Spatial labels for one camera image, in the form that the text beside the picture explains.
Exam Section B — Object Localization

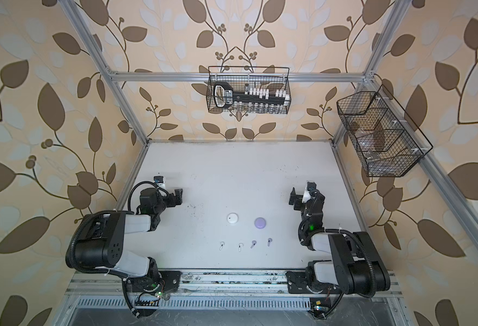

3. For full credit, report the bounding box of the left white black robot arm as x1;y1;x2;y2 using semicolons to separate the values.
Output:
66;176;183;284

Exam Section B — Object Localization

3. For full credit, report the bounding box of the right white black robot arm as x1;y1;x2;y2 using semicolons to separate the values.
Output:
287;182;391;297

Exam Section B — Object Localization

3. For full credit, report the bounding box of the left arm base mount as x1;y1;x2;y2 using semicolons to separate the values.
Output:
123;270;181;294

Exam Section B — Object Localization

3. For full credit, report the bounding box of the right side wire basket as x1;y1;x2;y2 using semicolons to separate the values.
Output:
336;85;433;177

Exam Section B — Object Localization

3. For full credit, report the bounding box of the wire basket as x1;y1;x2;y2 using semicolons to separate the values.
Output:
336;85;433;177
206;65;291;116

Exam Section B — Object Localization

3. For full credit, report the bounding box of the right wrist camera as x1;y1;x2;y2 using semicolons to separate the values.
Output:
302;181;318;203

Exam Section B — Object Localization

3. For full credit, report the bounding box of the white earbud charging case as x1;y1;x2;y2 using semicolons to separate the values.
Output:
227;213;239;224

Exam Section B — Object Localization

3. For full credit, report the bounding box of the back wire basket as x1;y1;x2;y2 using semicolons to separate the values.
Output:
206;65;291;116

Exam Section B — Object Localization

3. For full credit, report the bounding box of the purple earbud charging case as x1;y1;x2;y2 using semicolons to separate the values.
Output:
254;217;267;230

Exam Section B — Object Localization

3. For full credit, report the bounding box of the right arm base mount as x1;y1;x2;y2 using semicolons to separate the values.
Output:
285;271;342;296

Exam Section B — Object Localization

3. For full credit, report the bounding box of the black tool with white pieces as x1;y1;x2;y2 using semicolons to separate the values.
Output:
209;81;291;109

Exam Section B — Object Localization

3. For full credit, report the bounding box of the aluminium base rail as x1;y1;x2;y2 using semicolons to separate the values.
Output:
64;268;403;298

